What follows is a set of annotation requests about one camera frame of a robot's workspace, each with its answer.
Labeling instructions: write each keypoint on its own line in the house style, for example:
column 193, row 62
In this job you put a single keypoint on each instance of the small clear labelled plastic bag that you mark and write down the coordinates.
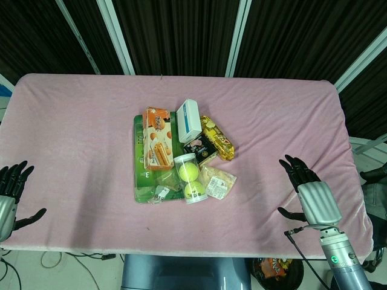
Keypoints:
column 164, row 184

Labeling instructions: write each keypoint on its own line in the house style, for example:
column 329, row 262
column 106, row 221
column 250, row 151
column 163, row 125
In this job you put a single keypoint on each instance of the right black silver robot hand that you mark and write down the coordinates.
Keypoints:
column 317, row 202

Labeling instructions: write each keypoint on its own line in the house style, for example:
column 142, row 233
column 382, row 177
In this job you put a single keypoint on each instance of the tennis ball tube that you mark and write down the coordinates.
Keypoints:
column 190, row 181

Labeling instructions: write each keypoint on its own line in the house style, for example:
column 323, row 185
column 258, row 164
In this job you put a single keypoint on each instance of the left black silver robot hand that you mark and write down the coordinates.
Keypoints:
column 7, row 208

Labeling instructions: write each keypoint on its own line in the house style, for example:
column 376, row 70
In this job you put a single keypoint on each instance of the yellow tennis ball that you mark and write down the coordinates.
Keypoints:
column 188, row 171
column 194, row 190

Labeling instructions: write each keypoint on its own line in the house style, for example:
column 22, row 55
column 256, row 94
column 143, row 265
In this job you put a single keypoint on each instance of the orange biscuit box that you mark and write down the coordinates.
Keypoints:
column 157, row 142

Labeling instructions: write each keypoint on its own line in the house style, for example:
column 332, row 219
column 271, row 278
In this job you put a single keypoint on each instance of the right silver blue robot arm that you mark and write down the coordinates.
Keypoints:
column 344, row 262

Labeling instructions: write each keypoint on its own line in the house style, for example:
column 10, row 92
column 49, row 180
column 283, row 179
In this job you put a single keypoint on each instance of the black bin with snack wrappers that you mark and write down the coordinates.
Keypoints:
column 275, row 272

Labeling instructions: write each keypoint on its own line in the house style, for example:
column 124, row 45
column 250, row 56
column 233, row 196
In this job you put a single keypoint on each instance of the white frame post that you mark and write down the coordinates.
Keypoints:
column 239, row 37
column 116, row 37
column 78, row 37
column 361, row 65

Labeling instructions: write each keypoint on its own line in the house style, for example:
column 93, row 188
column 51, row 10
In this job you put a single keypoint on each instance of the green flat plastic package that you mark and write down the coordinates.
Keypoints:
column 139, row 163

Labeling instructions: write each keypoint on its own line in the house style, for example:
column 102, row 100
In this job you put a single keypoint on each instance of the dark grey bag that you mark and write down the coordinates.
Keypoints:
column 375, row 193

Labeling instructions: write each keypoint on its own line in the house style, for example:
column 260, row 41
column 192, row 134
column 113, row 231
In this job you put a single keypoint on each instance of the gold foil snack packet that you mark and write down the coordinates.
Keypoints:
column 218, row 139

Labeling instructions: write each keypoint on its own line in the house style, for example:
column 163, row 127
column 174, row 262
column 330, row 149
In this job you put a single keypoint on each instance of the black snack packet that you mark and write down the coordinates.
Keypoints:
column 199, row 149

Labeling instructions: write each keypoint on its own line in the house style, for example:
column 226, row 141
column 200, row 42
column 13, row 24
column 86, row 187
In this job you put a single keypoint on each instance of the pink fleece table cloth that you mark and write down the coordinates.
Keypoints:
column 75, row 157

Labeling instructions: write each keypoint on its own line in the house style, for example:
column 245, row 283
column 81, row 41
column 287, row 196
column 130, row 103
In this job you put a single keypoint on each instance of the clear bag of pale noodles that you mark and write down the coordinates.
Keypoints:
column 219, row 182

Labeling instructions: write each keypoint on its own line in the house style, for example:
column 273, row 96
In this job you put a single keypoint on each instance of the white and blue carton box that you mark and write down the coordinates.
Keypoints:
column 188, row 121

